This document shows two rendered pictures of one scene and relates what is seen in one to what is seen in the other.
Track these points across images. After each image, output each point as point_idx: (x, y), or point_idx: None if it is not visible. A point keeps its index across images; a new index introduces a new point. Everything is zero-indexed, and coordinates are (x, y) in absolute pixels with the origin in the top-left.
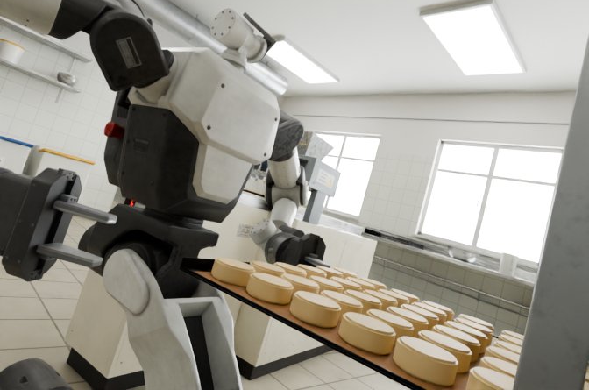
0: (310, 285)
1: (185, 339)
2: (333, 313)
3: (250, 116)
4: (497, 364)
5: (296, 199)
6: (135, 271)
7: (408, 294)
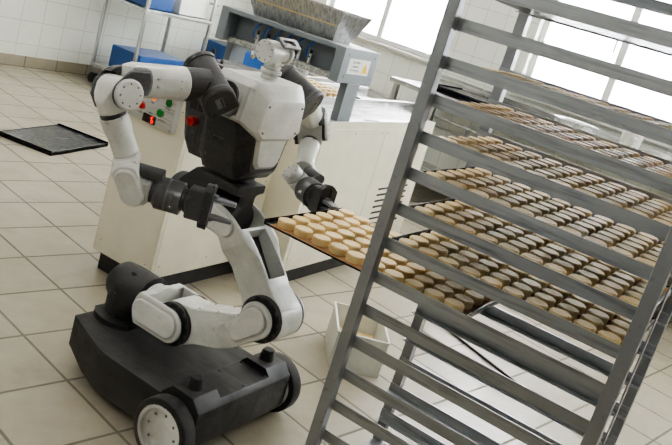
0: (320, 229)
1: (255, 250)
2: (327, 242)
3: (285, 115)
4: (382, 259)
5: (319, 137)
6: (221, 213)
7: None
